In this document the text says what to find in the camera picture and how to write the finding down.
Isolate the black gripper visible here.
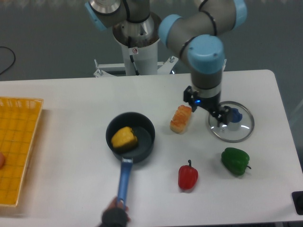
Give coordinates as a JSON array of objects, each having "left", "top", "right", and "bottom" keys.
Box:
[{"left": 183, "top": 86, "right": 233, "bottom": 127}]

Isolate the dark pot with blue handle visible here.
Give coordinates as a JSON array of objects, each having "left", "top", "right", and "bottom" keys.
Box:
[{"left": 106, "top": 112, "right": 155, "bottom": 209}]

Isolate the yellow bell pepper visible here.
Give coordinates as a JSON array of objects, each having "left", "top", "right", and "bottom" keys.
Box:
[{"left": 111, "top": 126, "right": 138, "bottom": 151}]

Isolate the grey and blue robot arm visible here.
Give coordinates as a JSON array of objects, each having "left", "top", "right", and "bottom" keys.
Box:
[{"left": 85, "top": 0, "right": 247, "bottom": 125}]

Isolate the green bell pepper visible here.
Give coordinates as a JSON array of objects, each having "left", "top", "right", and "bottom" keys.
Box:
[{"left": 221, "top": 147, "right": 251, "bottom": 176}]

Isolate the red bell pepper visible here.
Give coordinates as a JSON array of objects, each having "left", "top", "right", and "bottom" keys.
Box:
[{"left": 178, "top": 159, "right": 198, "bottom": 191}]

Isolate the hand with dark glove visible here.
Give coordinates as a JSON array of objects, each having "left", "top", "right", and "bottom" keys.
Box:
[{"left": 99, "top": 197, "right": 130, "bottom": 227}]

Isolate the glass lid with blue knob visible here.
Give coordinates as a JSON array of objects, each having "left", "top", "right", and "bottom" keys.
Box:
[{"left": 208, "top": 101, "right": 255, "bottom": 143}]

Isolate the orange bread loaf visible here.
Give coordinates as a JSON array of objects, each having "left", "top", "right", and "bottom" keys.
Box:
[{"left": 170, "top": 105, "right": 192, "bottom": 133}]

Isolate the black device at table edge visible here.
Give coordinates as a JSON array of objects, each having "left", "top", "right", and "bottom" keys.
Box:
[{"left": 292, "top": 191, "right": 303, "bottom": 215}]

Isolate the yellow woven basket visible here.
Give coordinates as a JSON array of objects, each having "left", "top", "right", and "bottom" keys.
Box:
[{"left": 0, "top": 96, "right": 44, "bottom": 207}]

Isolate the black cable on floor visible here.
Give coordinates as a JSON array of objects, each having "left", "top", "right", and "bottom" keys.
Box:
[{"left": 0, "top": 46, "right": 16, "bottom": 75}]

